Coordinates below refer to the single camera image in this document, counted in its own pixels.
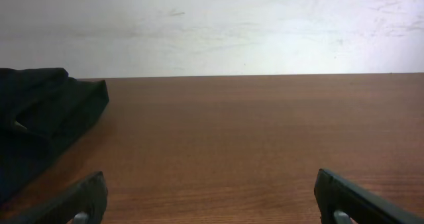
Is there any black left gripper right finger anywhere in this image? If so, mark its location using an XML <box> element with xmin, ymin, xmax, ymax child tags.
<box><xmin>314</xmin><ymin>169</ymin><xmax>423</xmax><ymax>224</ymax></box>

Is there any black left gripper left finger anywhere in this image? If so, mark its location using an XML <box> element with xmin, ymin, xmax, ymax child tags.
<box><xmin>1</xmin><ymin>171</ymin><xmax>108</xmax><ymax>224</ymax></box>

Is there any black fabric bag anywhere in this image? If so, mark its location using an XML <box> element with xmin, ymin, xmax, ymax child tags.
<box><xmin>1</xmin><ymin>68</ymin><xmax>109</xmax><ymax>203</ymax></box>

